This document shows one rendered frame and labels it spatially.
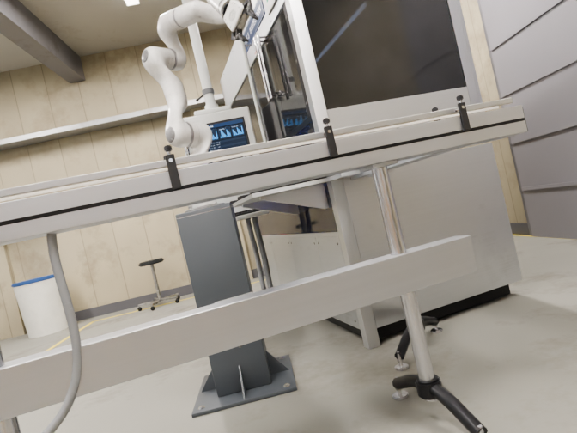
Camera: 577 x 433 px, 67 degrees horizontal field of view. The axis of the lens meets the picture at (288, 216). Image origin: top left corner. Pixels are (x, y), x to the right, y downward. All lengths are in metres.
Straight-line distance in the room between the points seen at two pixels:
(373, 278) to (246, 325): 0.41
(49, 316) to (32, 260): 0.95
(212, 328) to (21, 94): 5.76
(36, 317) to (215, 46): 3.97
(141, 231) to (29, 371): 4.81
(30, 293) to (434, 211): 4.65
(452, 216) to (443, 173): 0.24
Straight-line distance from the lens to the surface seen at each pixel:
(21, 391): 1.30
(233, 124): 3.15
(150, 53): 2.23
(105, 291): 6.20
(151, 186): 1.19
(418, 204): 2.40
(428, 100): 2.54
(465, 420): 1.43
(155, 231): 5.96
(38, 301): 5.84
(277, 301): 1.26
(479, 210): 2.62
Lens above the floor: 0.76
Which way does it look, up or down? 1 degrees down
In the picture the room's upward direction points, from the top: 13 degrees counter-clockwise
